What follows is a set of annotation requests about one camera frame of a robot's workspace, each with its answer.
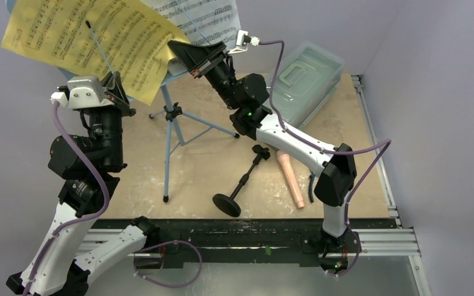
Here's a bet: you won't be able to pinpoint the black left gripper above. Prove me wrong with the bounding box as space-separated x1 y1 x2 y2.
89 70 136 168

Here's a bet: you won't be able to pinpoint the white sheet music page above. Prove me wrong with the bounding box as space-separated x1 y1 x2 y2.
138 0 242 76

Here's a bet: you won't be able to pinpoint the yellow sheet music page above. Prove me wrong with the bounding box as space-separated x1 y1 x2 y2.
1 0 188 105

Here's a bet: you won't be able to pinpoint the light blue music stand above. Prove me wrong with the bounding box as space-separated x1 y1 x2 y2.
4 0 241 204

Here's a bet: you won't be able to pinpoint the black microphone desk stand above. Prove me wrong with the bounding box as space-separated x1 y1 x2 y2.
212 144 271 218

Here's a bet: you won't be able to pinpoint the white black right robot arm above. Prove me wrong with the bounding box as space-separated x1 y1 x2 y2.
168 41 357 251

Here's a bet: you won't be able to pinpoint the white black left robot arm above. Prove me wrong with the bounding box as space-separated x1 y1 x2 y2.
6 72 160 295

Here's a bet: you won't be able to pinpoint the clear plastic storage box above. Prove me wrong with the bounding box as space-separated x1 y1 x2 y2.
273 41 344 130

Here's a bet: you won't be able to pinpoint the blue black pliers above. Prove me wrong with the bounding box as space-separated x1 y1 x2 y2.
308 173 316 203

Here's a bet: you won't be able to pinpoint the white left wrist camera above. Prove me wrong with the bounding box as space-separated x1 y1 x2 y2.
50 76 114 110

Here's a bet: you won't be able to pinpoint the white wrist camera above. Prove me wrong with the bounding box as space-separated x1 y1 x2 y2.
50 76 114 110
228 30 260 55

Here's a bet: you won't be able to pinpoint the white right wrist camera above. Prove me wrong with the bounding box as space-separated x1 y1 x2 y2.
228 30 260 55

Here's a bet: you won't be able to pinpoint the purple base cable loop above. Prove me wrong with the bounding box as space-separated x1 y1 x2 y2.
132 240 202 289

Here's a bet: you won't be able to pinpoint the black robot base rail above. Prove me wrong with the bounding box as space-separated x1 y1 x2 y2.
91 218 397 271

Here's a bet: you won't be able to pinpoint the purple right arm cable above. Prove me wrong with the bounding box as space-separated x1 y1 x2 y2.
258 39 393 229

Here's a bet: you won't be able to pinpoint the aluminium frame rail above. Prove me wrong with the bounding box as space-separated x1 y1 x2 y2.
351 75 422 257

